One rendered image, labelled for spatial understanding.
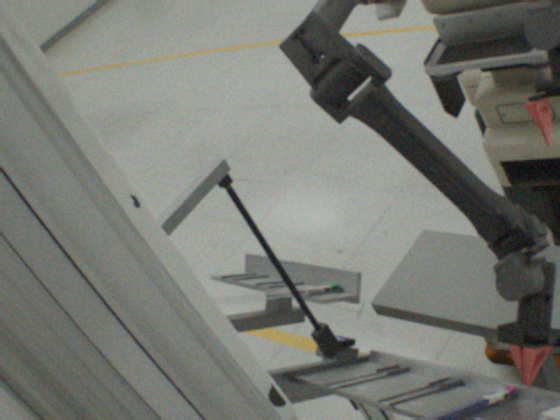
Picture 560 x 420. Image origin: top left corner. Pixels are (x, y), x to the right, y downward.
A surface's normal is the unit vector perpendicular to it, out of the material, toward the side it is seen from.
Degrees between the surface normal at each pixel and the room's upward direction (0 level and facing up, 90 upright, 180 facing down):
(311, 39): 63
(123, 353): 90
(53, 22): 90
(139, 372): 90
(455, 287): 0
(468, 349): 0
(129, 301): 90
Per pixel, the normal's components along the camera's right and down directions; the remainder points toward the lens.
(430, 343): -0.45, -0.74
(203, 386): 0.68, 0.08
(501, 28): -0.46, 0.67
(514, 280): -0.69, 0.00
